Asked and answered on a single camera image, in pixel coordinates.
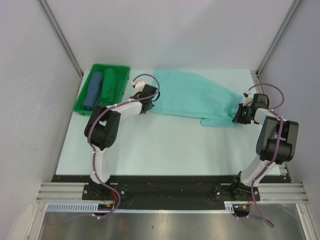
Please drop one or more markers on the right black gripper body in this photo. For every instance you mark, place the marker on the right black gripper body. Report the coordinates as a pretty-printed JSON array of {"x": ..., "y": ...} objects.
[{"x": 242, "y": 116}]

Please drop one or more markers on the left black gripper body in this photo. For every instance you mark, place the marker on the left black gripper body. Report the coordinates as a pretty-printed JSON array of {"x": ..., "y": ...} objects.
[{"x": 150, "y": 105}]

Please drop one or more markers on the teal t shirt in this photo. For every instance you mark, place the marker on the teal t shirt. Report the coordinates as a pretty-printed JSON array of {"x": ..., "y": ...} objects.
[{"x": 191, "y": 95}]

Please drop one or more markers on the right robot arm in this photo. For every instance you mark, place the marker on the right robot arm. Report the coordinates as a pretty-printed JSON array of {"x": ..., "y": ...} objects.
[{"x": 275, "y": 145}]

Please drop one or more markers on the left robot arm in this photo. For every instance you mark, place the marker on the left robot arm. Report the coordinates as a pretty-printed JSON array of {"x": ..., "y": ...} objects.
[{"x": 102, "y": 129}]

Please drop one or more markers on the green plastic tray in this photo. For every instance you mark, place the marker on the green plastic tray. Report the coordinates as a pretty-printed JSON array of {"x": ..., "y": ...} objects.
[{"x": 122, "y": 72}]

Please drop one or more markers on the rolled dark green t shirt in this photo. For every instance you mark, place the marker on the rolled dark green t shirt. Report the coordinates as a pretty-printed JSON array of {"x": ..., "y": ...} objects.
[{"x": 108, "y": 88}]

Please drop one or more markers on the rolled blue t shirt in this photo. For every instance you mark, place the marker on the rolled blue t shirt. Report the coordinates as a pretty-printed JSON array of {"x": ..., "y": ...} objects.
[{"x": 93, "y": 91}]

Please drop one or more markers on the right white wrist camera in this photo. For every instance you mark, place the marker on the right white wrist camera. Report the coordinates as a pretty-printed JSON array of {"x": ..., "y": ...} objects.
[{"x": 248, "y": 98}]

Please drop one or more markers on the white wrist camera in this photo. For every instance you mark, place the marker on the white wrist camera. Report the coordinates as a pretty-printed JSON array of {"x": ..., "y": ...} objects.
[
  {"x": 138, "y": 85},
  {"x": 248, "y": 98}
]

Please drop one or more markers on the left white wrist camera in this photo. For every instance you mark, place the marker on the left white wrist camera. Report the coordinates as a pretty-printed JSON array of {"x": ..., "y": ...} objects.
[{"x": 138, "y": 85}]

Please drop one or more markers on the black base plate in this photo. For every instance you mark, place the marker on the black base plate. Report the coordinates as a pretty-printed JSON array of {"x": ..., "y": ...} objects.
[{"x": 220, "y": 187}]

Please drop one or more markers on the white slotted cable duct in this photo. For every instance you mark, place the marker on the white slotted cable duct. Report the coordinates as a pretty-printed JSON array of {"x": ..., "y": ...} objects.
[{"x": 96, "y": 208}]

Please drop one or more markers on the left aluminium frame post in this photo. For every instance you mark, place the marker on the left aluminium frame post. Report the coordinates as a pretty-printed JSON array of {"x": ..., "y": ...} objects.
[{"x": 52, "y": 20}]

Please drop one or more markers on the aluminium frame post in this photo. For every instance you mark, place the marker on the aluminium frame post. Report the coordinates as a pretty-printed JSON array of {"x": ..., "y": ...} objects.
[
  {"x": 279, "y": 35},
  {"x": 52, "y": 20}
]

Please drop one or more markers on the right aluminium frame post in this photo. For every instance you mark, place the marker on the right aluminium frame post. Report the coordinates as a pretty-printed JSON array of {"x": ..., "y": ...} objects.
[{"x": 279, "y": 35}]

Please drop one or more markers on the aluminium front rail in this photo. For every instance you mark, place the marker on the aluminium front rail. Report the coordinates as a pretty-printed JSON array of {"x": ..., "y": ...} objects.
[{"x": 270, "y": 193}]

